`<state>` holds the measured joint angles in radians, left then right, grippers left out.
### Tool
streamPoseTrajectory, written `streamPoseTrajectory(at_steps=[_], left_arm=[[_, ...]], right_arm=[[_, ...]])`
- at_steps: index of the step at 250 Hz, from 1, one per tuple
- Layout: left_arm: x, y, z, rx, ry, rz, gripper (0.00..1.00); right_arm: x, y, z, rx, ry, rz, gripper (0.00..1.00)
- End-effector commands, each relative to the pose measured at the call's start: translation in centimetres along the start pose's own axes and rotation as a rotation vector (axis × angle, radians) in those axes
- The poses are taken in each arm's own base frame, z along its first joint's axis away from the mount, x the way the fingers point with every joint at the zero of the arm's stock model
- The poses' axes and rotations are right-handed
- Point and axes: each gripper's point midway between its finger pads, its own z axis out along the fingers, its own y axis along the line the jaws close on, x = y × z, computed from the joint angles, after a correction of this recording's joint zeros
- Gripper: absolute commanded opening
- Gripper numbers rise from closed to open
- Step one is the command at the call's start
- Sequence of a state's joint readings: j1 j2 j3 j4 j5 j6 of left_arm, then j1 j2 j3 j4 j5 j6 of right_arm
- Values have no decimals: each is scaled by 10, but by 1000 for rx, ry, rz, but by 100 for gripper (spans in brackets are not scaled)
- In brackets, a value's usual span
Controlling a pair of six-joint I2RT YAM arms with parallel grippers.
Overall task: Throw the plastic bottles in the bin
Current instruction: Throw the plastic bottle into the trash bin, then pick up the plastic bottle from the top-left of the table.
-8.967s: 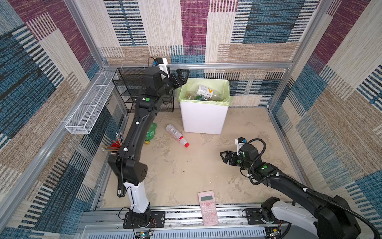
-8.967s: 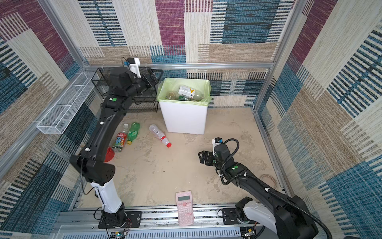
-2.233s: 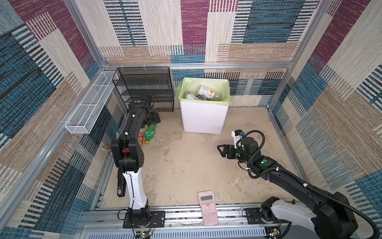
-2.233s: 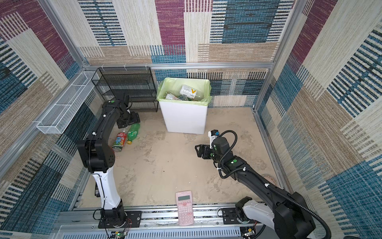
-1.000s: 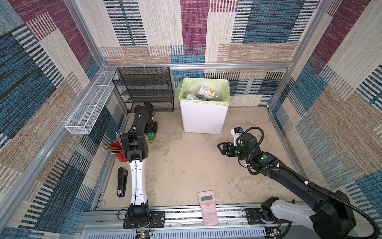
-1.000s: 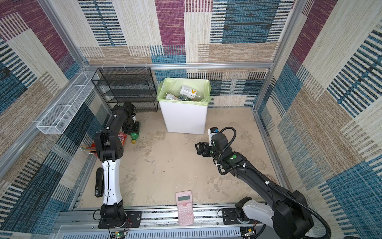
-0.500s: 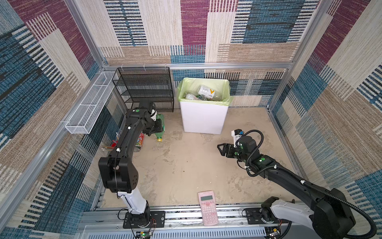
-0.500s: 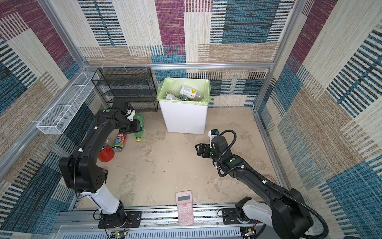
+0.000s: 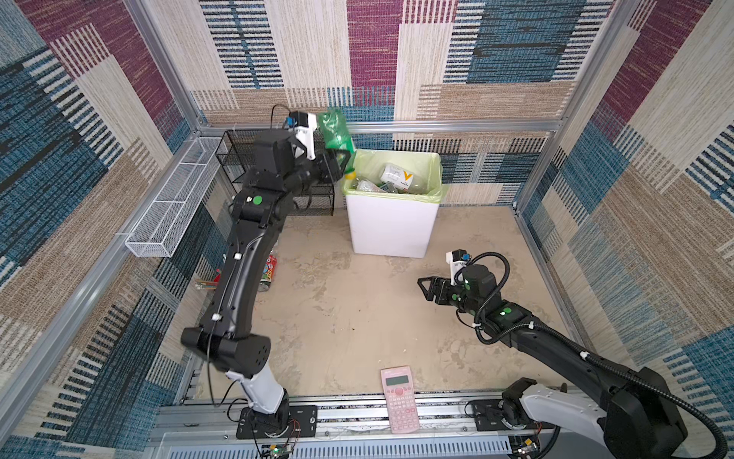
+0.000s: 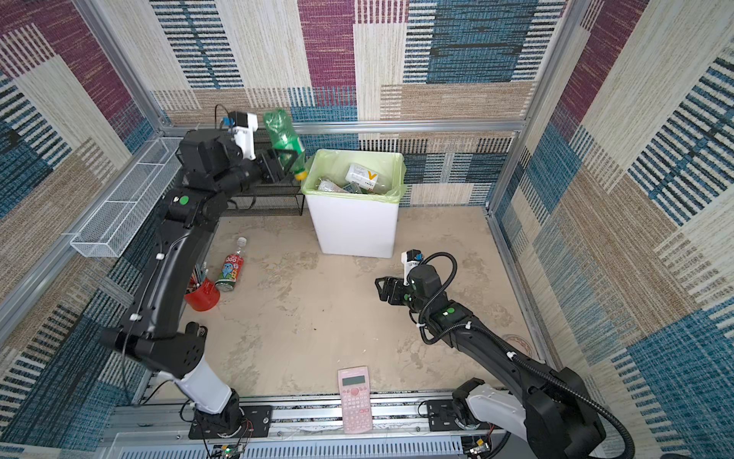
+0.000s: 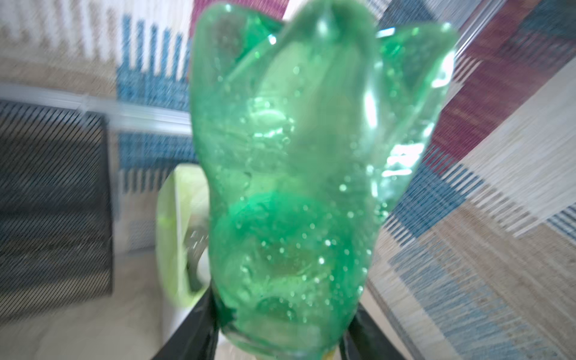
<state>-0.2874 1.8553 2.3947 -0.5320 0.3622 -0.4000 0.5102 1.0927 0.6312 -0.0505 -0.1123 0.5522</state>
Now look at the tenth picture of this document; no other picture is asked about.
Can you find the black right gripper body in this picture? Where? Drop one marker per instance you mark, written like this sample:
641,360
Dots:
393,288

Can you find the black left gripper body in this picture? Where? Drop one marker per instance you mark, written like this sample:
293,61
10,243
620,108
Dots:
278,175

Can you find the green bottle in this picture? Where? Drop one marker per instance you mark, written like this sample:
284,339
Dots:
286,142

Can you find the white yellow label bottle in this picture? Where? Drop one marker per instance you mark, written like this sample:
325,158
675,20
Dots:
368,179

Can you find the clear bottle red cap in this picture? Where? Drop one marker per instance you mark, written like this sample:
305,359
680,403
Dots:
326,185

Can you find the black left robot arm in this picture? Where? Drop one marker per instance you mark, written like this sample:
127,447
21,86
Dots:
217,165

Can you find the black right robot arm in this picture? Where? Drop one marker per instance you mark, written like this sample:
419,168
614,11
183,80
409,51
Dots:
560,419

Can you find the white bin with green liner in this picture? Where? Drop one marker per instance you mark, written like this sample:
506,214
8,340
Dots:
356,223

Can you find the pink calculator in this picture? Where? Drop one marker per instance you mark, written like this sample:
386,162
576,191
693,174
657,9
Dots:
355,395

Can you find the qoo red label bottle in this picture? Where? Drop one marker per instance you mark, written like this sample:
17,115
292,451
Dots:
232,267

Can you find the red pencil cup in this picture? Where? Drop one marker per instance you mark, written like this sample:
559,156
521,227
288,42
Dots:
202,294

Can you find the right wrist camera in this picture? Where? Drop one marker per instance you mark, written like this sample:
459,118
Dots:
410,260

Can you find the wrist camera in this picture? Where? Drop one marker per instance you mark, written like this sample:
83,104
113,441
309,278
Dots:
243,126
410,260

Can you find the black wire mesh shelf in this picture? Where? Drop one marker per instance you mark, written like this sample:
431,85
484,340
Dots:
283,198

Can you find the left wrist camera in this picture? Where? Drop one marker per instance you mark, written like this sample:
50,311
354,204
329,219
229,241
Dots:
243,126

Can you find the white wire wall basket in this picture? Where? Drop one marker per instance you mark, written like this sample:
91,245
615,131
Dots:
116,221

